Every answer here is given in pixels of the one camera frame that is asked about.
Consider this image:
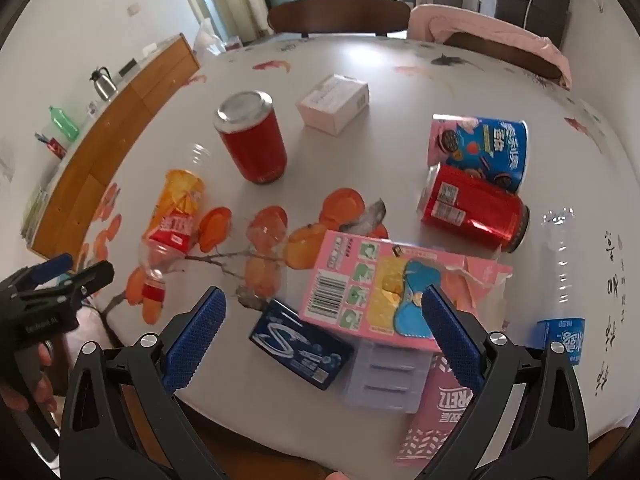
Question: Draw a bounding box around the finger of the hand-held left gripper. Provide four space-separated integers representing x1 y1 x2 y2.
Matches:
12 253 74 286
25 260 115 307

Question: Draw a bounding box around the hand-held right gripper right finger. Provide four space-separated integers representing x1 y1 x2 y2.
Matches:
421 285 591 480

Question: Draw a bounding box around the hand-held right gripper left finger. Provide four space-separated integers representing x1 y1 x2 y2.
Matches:
60 286 228 480

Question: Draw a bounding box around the red drink can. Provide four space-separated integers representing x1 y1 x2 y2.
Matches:
214 91 288 185
417 162 531 253

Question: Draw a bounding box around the person's left hand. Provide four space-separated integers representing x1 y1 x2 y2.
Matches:
0 340 61 416

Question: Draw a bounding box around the stack of papers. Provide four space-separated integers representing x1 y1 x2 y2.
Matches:
20 185 51 247

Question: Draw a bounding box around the small lavender drawer box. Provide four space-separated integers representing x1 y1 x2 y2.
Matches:
342 337 433 415

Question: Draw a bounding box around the pink snack stick box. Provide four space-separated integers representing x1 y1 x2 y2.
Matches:
394 352 483 468

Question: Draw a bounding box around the torn pink cardboard box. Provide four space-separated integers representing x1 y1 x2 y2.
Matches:
300 230 513 353

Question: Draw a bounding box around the dark blue gum packet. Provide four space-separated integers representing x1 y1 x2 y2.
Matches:
249 299 355 391

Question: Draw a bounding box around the orange label plastic bottle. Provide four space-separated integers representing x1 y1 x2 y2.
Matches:
137 142 207 307

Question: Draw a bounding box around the clear blue label water bottle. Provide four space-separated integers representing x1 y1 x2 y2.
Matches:
537 205 588 368

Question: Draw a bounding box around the wooden sideboard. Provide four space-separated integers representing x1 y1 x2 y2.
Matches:
22 35 201 261

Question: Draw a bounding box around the green plastic bottle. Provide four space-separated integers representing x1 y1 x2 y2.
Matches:
48 105 80 141

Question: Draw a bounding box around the steel kettle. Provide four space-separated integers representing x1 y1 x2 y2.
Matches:
90 66 118 101

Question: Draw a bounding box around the blue pink snack cup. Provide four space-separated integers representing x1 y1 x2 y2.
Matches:
427 114 530 193

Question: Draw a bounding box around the small white cardboard box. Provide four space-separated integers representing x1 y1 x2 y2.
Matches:
295 74 370 136

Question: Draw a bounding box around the clear plastic bag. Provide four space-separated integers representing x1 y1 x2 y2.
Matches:
192 17 228 58

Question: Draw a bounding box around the brown wooden chair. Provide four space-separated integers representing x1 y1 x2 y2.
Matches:
445 32 561 81

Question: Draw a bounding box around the chair with pink cloth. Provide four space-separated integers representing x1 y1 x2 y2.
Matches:
409 4 572 92

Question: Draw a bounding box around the dark wooden chair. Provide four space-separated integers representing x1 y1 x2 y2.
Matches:
267 0 412 38

